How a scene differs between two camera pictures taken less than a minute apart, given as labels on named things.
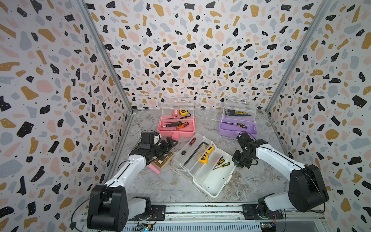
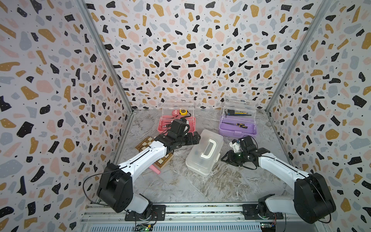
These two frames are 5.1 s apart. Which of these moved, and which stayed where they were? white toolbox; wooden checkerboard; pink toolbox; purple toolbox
Moved: white toolbox
Stayed: wooden checkerboard; purple toolbox; pink toolbox
